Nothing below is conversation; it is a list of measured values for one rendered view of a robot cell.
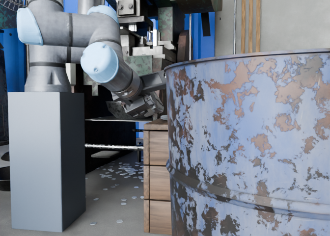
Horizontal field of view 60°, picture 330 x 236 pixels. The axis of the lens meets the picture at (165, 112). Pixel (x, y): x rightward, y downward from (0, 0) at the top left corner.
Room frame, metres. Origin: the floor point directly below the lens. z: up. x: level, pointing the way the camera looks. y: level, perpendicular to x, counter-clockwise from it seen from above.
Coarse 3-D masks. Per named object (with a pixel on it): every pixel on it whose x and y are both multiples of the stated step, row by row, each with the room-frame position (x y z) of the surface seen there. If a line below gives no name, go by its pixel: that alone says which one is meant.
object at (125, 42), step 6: (120, 30) 1.46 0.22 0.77; (126, 30) 1.46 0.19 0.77; (120, 36) 1.55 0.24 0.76; (126, 36) 1.55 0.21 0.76; (132, 36) 1.57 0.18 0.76; (138, 36) 1.61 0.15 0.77; (126, 42) 1.55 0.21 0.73; (132, 42) 1.57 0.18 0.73; (126, 48) 1.55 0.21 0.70; (126, 54) 1.55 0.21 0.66
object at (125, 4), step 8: (120, 0) 1.63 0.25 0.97; (128, 0) 1.61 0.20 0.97; (136, 0) 1.63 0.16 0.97; (120, 8) 1.61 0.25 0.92; (128, 8) 1.61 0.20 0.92; (136, 8) 1.63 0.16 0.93; (144, 8) 1.69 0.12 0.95; (120, 16) 1.66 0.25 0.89; (128, 16) 1.64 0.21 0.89; (136, 16) 1.64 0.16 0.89
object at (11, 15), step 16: (16, 0) 2.55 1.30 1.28; (0, 16) 2.39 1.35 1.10; (16, 16) 2.54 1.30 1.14; (0, 32) 2.74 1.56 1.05; (0, 48) 2.48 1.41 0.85; (0, 64) 2.62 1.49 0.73; (0, 80) 2.61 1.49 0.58; (0, 96) 2.61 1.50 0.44; (0, 112) 2.61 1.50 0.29; (0, 128) 2.60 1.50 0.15; (0, 144) 2.52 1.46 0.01
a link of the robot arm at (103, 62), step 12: (96, 48) 0.60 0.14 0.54; (108, 48) 0.60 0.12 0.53; (120, 48) 0.65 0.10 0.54; (84, 60) 0.60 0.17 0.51; (96, 60) 0.59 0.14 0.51; (108, 60) 0.59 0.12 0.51; (120, 60) 0.63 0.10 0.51; (96, 72) 0.59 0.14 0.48; (108, 72) 0.60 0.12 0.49; (120, 72) 0.63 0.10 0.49; (132, 72) 0.68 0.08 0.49; (108, 84) 0.64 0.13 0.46; (120, 84) 0.65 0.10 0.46
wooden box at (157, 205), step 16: (144, 128) 0.89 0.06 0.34; (160, 128) 0.88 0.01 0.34; (144, 144) 0.89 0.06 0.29; (160, 144) 0.88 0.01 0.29; (144, 160) 0.89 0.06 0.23; (160, 160) 0.88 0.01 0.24; (144, 176) 0.89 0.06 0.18; (160, 176) 0.88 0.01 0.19; (144, 192) 0.89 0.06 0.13; (160, 192) 0.88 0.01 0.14; (144, 208) 0.89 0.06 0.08; (160, 208) 0.88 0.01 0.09; (144, 224) 0.89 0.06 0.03; (160, 224) 0.88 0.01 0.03
